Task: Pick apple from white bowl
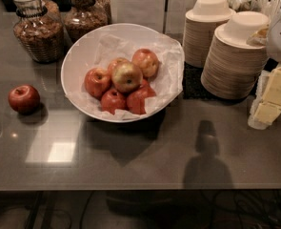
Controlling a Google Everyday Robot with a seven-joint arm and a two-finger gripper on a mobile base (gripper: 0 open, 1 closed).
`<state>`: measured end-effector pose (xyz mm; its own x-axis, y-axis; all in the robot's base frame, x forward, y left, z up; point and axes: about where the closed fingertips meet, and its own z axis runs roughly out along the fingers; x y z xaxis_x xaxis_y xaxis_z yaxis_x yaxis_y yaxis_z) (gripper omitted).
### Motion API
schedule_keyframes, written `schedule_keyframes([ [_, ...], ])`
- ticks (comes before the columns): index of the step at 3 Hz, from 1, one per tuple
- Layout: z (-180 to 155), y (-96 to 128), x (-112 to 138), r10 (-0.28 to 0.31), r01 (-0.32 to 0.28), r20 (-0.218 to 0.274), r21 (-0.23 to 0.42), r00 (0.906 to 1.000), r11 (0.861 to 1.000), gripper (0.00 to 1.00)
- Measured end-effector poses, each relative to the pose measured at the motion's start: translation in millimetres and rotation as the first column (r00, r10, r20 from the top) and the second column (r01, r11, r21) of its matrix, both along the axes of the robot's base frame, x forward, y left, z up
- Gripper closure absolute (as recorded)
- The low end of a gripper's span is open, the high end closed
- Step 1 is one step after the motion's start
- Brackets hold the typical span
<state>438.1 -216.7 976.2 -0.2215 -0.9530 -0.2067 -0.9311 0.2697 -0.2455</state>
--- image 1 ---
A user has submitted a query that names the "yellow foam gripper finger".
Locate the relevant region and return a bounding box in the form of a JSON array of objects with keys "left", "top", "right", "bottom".
[{"left": 248, "top": 63, "right": 281, "bottom": 130}]

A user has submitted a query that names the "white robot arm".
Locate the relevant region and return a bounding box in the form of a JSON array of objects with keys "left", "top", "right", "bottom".
[{"left": 248, "top": 9, "right": 281, "bottom": 130}]

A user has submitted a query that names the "dark mat under bowl stacks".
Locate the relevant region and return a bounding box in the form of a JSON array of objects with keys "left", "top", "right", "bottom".
[{"left": 183, "top": 59, "right": 278, "bottom": 102}]

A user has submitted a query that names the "front right red apple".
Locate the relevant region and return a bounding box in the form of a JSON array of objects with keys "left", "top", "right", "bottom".
[{"left": 127, "top": 80, "right": 156, "bottom": 115}]

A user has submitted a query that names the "back middle apple in bowl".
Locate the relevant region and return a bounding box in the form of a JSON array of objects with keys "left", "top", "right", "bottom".
[{"left": 108, "top": 57, "right": 128, "bottom": 75}]

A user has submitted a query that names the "front left red apple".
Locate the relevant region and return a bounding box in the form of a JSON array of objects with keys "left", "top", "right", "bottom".
[{"left": 100, "top": 88, "right": 127, "bottom": 115}]

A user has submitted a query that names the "left red apple in bowl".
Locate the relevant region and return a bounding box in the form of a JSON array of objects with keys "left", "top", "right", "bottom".
[{"left": 84, "top": 68, "right": 111, "bottom": 99}]

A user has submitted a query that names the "white round bowl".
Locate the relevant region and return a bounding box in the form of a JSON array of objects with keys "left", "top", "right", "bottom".
[{"left": 60, "top": 23, "right": 184, "bottom": 124}]

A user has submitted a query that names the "red apple on table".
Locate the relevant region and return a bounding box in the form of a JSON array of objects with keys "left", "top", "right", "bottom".
[{"left": 8, "top": 85, "right": 40, "bottom": 115}]

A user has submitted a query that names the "front stack of paper bowls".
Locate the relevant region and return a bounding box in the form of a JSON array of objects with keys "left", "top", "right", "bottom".
[{"left": 201, "top": 11, "right": 270, "bottom": 100}]

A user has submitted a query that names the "stack of paper bowls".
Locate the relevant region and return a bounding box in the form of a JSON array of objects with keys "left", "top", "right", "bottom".
[
  {"left": 201, "top": 11, "right": 270, "bottom": 100},
  {"left": 183, "top": 0, "right": 235, "bottom": 68}
]

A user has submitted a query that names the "back stack of paper bowls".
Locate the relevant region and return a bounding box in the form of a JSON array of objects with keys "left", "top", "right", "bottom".
[{"left": 183, "top": 0, "right": 235, "bottom": 68}]

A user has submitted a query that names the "white paper sign left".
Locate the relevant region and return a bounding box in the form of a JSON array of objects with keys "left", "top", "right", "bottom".
[{"left": 110, "top": 0, "right": 165, "bottom": 32}]

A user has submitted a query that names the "right glass granola jar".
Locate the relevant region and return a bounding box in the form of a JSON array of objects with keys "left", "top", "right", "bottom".
[{"left": 64, "top": 0, "right": 108, "bottom": 42}]

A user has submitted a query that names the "glass granola jar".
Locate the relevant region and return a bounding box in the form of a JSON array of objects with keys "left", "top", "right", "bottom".
[
  {"left": 64, "top": 0, "right": 108, "bottom": 42},
  {"left": 13, "top": 0, "right": 64, "bottom": 63}
]

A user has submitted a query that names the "left glass granola jar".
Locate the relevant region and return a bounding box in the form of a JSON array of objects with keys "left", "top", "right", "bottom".
[{"left": 13, "top": 0, "right": 64, "bottom": 63}]

